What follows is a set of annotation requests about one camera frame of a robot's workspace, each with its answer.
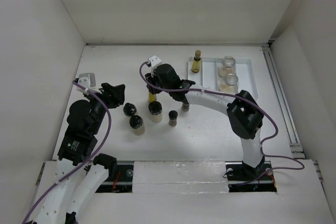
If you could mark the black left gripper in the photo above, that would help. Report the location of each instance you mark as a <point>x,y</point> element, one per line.
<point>114,94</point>

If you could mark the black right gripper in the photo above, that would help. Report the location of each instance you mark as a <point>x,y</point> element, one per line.
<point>151,80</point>

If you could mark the black flip-lid shaker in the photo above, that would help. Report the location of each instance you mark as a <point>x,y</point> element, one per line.
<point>137,125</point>
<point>155,111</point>
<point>129,110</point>

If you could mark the yellow label bottle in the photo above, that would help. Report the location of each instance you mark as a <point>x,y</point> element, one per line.
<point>151,97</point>
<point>197,62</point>

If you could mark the black cap spice jar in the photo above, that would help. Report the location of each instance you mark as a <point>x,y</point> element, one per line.
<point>185,105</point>
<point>173,115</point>

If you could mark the clear glass jar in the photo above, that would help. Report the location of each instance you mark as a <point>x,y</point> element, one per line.
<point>228,84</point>
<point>228,66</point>

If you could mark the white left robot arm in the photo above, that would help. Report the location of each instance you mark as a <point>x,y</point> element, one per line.
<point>80,167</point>

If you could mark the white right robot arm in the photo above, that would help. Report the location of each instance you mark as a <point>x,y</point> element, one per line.
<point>244,115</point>

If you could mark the white divided organizer tray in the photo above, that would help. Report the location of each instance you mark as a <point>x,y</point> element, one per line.
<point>212,73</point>

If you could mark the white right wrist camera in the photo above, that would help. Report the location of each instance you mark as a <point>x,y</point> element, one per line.
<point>153,62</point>

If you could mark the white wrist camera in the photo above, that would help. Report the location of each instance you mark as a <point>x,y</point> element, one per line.
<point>153,62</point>
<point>87,80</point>

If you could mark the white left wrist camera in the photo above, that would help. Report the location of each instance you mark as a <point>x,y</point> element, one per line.
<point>87,80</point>

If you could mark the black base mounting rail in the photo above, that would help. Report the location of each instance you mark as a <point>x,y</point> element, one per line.
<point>189,178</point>

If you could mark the aluminium side rail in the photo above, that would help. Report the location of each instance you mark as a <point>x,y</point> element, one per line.
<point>294,141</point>

